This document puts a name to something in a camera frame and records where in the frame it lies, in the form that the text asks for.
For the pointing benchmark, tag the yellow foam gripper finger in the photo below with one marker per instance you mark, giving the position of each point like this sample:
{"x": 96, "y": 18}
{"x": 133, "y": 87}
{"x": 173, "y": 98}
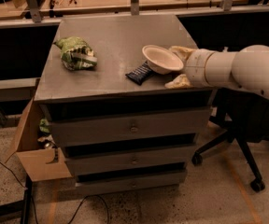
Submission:
{"x": 183, "y": 53}
{"x": 180, "y": 82}

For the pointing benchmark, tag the white paper bowl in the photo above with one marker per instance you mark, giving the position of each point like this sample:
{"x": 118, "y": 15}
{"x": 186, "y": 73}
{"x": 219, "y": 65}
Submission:
{"x": 161, "y": 60}

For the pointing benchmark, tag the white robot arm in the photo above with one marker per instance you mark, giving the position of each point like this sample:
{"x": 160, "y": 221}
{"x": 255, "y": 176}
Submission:
{"x": 245, "y": 70}

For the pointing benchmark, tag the blue rxbar wrapper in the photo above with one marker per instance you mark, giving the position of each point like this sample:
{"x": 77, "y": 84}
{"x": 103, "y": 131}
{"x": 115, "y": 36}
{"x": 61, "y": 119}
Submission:
{"x": 140, "y": 74}

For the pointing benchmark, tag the grey drawer cabinet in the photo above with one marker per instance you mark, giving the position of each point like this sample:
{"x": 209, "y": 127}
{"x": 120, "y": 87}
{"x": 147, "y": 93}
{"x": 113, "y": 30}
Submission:
{"x": 106, "y": 91}

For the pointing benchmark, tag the black office chair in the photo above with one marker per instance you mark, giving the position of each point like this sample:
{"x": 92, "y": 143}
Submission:
{"x": 245, "y": 118}

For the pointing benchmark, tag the middle grey drawer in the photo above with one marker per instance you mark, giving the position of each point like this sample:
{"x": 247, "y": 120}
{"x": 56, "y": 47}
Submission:
{"x": 130, "y": 159}

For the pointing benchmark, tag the grey drawer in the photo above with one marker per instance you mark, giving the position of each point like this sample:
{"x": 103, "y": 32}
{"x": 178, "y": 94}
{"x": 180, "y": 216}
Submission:
{"x": 129, "y": 127}
{"x": 130, "y": 159}
{"x": 132, "y": 182}

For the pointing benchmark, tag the bottom grey drawer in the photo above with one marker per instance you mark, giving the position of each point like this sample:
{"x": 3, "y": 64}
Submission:
{"x": 132, "y": 182}

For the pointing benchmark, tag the green chip bag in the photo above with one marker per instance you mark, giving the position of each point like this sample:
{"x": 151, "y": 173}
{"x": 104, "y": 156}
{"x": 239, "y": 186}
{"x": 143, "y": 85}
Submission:
{"x": 75, "y": 53}

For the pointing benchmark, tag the top grey drawer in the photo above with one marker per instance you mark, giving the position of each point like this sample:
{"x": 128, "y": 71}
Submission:
{"x": 129, "y": 127}

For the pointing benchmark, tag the green item in box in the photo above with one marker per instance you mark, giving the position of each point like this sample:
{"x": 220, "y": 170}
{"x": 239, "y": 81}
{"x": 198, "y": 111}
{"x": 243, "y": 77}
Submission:
{"x": 44, "y": 126}

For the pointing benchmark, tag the cardboard box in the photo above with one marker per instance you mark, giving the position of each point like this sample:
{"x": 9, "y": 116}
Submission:
{"x": 39, "y": 163}

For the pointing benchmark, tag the black metal stand leg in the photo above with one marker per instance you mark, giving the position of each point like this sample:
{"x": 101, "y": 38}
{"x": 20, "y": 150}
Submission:
{"x": 22, "y": 206}

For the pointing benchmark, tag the metal post left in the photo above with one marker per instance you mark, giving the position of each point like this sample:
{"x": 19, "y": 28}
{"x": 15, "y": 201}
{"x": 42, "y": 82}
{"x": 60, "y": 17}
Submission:
{"x": 34, "y": 11}

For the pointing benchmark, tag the grey horizontal rail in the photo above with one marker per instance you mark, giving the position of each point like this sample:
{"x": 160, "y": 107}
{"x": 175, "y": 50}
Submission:
{"x": 18, "y": 89}

